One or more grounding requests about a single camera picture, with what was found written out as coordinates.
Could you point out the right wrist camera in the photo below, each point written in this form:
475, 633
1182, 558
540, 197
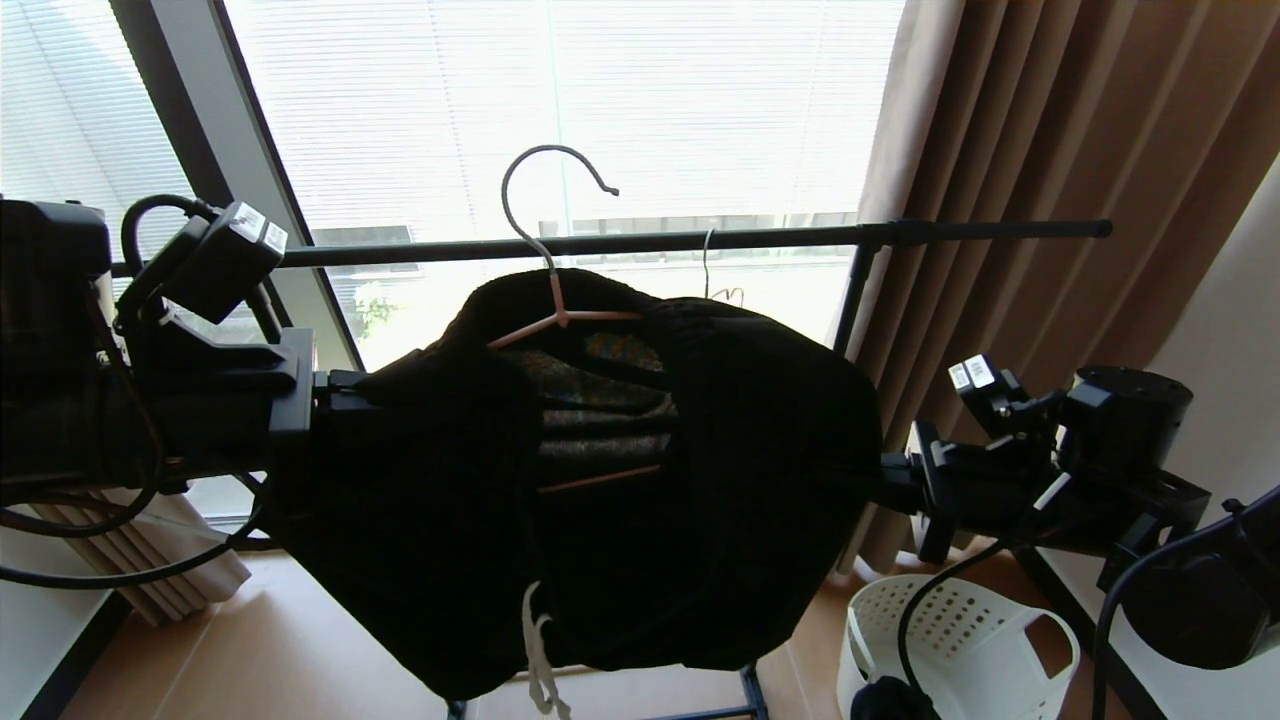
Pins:
1000, 400

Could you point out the white laundry basket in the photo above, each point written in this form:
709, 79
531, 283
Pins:
960, 640

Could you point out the window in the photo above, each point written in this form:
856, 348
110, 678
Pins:
450, 100

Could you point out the black shorts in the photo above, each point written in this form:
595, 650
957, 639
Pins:
760, 480

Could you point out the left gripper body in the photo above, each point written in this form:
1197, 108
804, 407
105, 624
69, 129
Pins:
292, 420

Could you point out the pink clothes hanger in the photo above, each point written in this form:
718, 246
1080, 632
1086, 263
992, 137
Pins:
556, 300
705, 265

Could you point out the black clothes rack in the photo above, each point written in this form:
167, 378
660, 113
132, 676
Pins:
750, 238

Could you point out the black garment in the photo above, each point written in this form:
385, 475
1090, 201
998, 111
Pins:
890, 700

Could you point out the brown curtain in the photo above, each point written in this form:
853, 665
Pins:
160, 570
1080, 150

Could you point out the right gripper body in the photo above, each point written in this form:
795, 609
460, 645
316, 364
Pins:
990, 495

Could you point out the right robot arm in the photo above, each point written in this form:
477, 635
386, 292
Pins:
1130, 410

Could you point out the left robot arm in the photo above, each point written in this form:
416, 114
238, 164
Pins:
50, 350

